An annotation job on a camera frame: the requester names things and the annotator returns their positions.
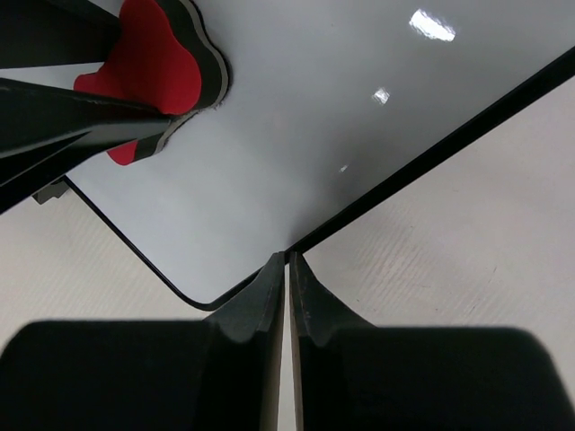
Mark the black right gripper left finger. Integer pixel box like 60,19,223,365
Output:
197,252,285,430

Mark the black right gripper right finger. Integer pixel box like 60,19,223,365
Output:
289,252,382,430

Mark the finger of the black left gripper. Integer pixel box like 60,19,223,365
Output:
1,0,120,69
1,78,171,212

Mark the red whiteboard eraser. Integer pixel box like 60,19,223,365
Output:
74,1,232,166

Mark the white whiteboard black frame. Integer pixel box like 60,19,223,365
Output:
68,1,574,310

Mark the black whiteboard stand foot right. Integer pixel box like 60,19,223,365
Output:
32,176,69,205

